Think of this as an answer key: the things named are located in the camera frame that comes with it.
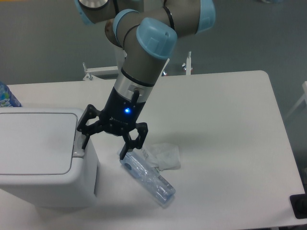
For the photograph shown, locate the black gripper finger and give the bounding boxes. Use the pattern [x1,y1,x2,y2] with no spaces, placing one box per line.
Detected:
[77,104,106,150]
[119,121,149,161]

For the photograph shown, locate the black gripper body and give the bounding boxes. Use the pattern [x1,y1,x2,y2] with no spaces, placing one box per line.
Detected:
[99,88,145,136]

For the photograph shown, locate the grey trash can push button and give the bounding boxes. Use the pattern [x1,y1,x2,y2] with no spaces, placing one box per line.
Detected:
[72,130,86,158]

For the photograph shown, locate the white plastic trash can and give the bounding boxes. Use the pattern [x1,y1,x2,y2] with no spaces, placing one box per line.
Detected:
[0,107,100,207]

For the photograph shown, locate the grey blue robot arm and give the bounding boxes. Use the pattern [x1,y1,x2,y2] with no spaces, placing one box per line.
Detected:
[75,0,216,159]

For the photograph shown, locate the clear plastic water bottle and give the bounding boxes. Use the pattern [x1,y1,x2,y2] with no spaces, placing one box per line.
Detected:
[119,151,176,206]

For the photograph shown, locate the crumpled clear plastic wrapper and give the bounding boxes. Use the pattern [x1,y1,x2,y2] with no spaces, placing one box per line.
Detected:
[141,143,181,171]

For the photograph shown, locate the blue labelled bottle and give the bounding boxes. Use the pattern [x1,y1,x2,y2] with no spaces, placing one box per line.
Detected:
[0,82,22,107]

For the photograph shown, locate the black clamp at table edge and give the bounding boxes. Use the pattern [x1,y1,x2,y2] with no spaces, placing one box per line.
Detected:
[290,194,307,219]

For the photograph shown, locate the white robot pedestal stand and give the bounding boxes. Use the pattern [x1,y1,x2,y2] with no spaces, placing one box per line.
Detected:
[83,47,193,81]

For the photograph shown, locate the white frame at right edge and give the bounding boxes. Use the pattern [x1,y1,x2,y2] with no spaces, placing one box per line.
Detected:
[289,81,307,115]

